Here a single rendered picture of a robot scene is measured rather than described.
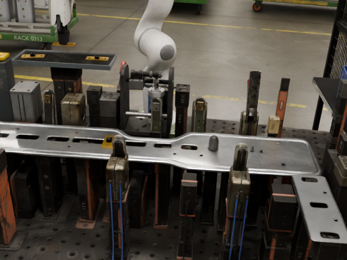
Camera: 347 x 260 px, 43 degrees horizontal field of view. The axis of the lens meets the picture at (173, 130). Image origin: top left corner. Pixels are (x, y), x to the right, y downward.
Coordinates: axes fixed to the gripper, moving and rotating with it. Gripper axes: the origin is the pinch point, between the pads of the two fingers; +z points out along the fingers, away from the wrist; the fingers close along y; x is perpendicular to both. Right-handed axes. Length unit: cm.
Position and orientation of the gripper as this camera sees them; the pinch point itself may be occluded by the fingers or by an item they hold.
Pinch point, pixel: (63, 37)
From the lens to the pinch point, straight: 171.2
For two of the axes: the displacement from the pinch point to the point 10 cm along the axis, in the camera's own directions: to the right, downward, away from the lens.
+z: -0.4, 8.8, 4.7
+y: -0.2, 4.7, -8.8
